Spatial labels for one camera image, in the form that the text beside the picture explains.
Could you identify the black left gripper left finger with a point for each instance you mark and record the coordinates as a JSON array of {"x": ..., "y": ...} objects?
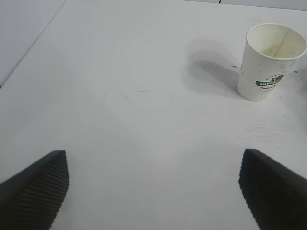
[{"x": 36, "y": 191}]

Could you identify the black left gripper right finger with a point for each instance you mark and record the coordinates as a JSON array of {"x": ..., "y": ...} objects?
[{"x": 275, "y": 191}]

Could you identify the white paper coffee cup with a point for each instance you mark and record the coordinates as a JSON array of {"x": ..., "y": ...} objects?
[{"x": 259, "y": 72}]

